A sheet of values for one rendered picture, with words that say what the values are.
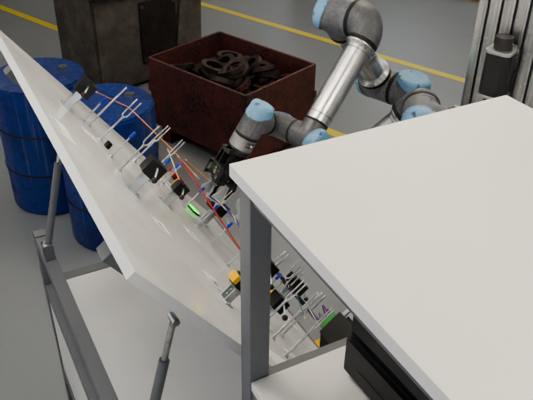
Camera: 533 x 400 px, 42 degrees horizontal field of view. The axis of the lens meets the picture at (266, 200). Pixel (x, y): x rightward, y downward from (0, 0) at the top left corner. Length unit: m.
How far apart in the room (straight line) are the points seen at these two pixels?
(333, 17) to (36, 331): 2.11
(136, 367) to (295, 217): 1.34
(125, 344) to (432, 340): 1.58
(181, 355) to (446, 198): 1.37
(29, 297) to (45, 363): 0.48
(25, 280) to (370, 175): 3.03
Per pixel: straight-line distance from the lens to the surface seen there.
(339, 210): 0.85
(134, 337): 2.20
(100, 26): 5.44
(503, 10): 2.39
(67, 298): 2.07
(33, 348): 3.42
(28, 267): 3.89
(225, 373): 2.07
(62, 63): 4.22
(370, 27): 2.08
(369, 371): 1.10
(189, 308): 1.11
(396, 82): 2.44
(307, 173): 0.92
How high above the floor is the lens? 2.32
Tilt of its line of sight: 33 degrees down
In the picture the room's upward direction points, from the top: 1 degrees clockwise
